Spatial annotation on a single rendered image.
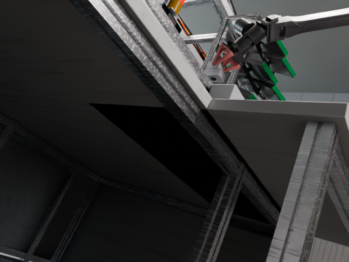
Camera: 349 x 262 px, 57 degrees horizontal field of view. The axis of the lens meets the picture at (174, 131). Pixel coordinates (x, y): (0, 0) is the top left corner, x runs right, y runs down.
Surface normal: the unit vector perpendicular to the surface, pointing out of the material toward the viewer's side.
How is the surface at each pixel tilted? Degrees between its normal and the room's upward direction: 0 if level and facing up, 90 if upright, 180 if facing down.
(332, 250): 90
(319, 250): 90
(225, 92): 90
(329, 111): 90
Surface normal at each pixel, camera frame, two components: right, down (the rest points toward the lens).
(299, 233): -0.51, -0.51
